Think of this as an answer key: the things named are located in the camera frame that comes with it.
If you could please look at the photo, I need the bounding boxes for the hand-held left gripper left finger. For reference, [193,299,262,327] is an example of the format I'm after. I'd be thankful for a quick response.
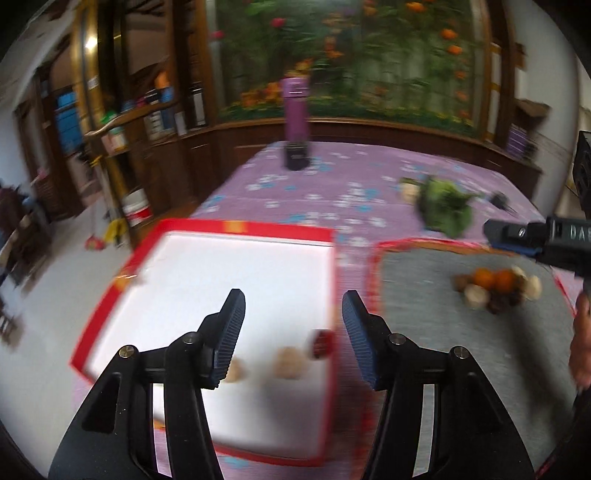
[48,288,246,480]

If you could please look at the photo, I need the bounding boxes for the black car key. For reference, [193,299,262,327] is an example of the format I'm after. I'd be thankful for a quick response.
[489,191,518,213]

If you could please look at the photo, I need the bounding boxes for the grey felt tray red rim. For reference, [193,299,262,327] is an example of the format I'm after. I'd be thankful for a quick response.
[367,237,578,480]

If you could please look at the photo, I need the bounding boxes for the white bucket red band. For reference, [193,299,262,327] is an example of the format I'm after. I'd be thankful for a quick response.
[121,188,154,228]

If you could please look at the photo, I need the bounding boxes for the green leafy vegetable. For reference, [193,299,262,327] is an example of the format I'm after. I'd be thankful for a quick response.
[416,178,478,238]

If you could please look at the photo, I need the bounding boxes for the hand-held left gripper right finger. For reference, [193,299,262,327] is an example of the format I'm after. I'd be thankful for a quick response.
[342,290,539,480]

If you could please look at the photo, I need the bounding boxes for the person's right hand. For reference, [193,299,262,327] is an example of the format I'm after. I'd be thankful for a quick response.
[570,291,591,388]

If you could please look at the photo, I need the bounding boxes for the steel vacuum flask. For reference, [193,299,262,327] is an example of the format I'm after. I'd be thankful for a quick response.
[189,83,208,127]

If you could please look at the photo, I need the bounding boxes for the artificial flower wall display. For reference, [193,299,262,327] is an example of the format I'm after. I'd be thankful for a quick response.
[210,0,492,132]

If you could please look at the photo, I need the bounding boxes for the yellow dustpan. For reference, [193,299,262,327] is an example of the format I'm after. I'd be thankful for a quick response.
[104,219,127,247]

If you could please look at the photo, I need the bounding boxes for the barred window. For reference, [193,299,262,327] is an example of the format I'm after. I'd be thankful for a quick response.
[53,90,79,153]

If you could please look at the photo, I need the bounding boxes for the red box with white inside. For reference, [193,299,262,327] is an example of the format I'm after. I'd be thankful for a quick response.
[69,219,340,467]

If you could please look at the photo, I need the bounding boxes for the cardboard box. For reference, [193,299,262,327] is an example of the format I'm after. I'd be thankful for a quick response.
[515,99,550,121]

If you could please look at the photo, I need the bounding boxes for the black thermos cup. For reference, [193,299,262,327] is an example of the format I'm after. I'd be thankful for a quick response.
[283,141,311,171]

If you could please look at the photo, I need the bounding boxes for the purple thermos bottle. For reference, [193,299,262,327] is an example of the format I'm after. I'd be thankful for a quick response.
[281,76,311,144]

